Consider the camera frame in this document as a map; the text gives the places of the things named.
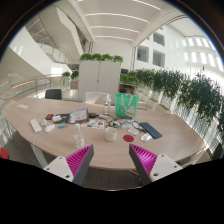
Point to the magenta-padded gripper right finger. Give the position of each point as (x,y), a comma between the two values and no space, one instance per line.
(163,166)

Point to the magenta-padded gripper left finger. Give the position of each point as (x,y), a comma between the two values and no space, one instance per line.
(61,166)

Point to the white wrapped packet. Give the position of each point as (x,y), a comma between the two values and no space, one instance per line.
(146,137)

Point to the dark blue keyboard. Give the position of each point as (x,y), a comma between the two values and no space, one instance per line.
(150,130)

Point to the small teal tube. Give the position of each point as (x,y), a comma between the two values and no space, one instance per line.
(63,126)

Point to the white computer mouse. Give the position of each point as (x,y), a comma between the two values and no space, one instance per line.
(49,128)

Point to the flat round red coaster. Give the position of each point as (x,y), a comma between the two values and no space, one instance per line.
(128,138)

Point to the black flat pad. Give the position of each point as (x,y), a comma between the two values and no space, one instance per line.
(65,119)

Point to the white card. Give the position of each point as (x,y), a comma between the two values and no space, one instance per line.
(57,118)

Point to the white power strip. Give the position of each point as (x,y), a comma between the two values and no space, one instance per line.
(35,125)

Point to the small red and black case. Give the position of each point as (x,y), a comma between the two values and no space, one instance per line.
(49,116)

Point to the colourful sticker sheet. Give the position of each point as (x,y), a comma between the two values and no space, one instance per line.
(93,125)

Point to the white grid-pattern mug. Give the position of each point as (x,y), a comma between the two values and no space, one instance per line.
(110,134)

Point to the red chair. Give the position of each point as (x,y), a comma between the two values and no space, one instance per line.
(3,153)

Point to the black charger block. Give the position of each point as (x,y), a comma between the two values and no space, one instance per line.
(92,115)

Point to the small white flat packet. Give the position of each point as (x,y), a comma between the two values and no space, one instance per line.
(103,116)

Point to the white paper slip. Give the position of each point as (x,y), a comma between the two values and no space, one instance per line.
(23,106)

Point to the green tote bag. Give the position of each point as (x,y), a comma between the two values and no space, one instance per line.
(126,105)

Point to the black chair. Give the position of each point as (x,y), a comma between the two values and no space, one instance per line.
(53,94)

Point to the tall clear sports bottle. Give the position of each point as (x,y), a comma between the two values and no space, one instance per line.
(107,106)

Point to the row of green hedge plants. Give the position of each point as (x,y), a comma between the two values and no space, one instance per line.
(196,91)

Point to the wooden planter with plants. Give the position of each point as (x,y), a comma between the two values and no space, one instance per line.
(74,78)

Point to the wooden shelf with plants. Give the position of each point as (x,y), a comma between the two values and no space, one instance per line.
(129,81)

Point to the glass railing with wooden handrail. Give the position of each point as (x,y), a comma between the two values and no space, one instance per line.
(23,83)

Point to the white cabinet topped with plants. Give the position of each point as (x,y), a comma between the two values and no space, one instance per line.
(99,81)

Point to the ceiling light strips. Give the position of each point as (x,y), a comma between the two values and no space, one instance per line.
(116,15)

